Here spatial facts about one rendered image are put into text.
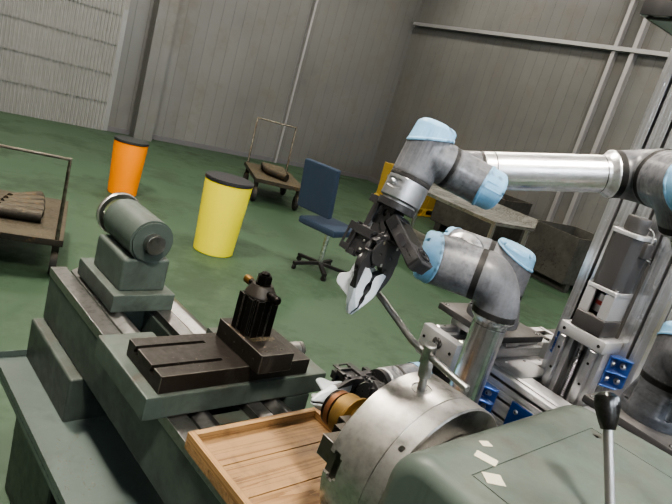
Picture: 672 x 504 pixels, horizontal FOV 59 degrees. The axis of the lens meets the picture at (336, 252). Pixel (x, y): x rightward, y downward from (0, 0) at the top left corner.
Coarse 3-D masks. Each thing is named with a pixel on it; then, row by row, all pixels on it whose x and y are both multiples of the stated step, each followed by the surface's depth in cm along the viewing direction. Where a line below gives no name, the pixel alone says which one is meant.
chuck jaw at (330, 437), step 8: (344, 416) 110; (336, 424) 106; (344, 424) 107; (336, 432) 103; (328, 440) 101; (320, 448) 102; (328, 448) 100; (320, 456) 102; (328, 456) 100; (336, 456) 97; (328, 464) 98; (336, 464) 97; (336, 472) 97
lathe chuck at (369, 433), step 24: (408, 384) 100; (432, 384) 102; (360, 408) 98; (384, 408) 96; (408, 408) 96; (360, 432) 95; (384, 432) 93; (360, 456) 93; (336, 480) 96; (360, 480) 92
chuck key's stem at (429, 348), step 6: (426, 342) 97; (432, 342) 97; (426, 348) 96; (432, 348) 96; (426, 354) 96; (432, 354) 96; (420, 360) 98; (426, 360) 97; (420, 366) 98; (426, 366) 97; (432, 366) 98; (420, 372) 98; (426, 372) 97; (420, 378) 98; (426, 378) 98; (420, 384) 99; (426, 384) 99; (420, 390) 99; (426, 390) 100
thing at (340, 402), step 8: (336, 392) 117; (344, 392) 117; (328, 400) 116; (336, 400) 115; (344, 400) 114; (352, 400) 114; (360, 400) 114; (328, 408) 115; (336, 408) 113; (344, 408) 113; (352, 408) 113; (328, 416) 114; (336, 416) 113; (328, 424) 115
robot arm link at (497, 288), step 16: (496, 256) 127; (496, 272) 125; (512, 272) 127; (480, 288) 126; (496, 288) 125; (512, 288) 126; (480, 304) 128; (496, 304) 126; (512, 304) 126; (480, 320) 129; (496, 320) 127; (512, 320) 128; (480, 336) 129; (496, 336) 129; (464, 352) 132; (480, 352) 130; (496, 352) 131; (464, 368) 132; (480, 368) 130; (480, 384) 132
